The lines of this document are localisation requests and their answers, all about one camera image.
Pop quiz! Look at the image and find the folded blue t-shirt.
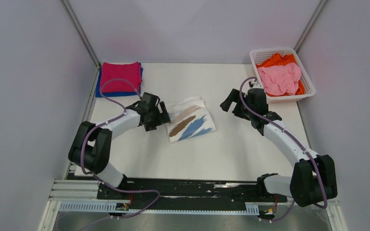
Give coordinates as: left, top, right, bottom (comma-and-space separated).
95, 62, 143, 98

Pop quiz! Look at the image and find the folded magenta t-shirt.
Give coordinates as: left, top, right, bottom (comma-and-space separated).
99, 62, 142, 94

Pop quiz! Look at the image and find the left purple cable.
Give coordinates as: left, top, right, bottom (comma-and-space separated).
80, 78, 161, 220

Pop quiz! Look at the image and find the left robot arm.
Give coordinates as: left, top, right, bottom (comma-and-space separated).
68, 92, 171, 199

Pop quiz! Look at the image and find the white plastic basket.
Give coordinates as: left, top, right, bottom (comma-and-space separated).
250, 47, 316, 104

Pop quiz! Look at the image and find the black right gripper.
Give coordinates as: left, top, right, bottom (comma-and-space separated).
220, 89, 254, 121

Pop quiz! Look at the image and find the orange t-shirt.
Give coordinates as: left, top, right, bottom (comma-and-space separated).
255, 52, 306, 96

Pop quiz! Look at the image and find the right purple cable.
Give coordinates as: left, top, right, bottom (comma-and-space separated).
238, 77, 329, 223

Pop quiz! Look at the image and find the pink t-shirt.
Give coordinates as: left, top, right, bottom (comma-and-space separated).
257, 63, 305, 97

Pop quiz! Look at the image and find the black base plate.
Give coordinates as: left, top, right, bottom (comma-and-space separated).
97, 178, 287, 210

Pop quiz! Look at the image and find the white slotted cable duct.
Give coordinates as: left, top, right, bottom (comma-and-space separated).
58, 201, 260, 216

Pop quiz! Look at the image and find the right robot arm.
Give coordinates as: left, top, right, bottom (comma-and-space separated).
220, 88, 338, 207

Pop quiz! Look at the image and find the white t-shirt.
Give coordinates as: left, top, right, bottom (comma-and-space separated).
166, 96, 216, 143

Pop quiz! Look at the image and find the purple cable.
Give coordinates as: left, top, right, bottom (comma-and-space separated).
238, 77, 329, 223
80, 78, 161, 220

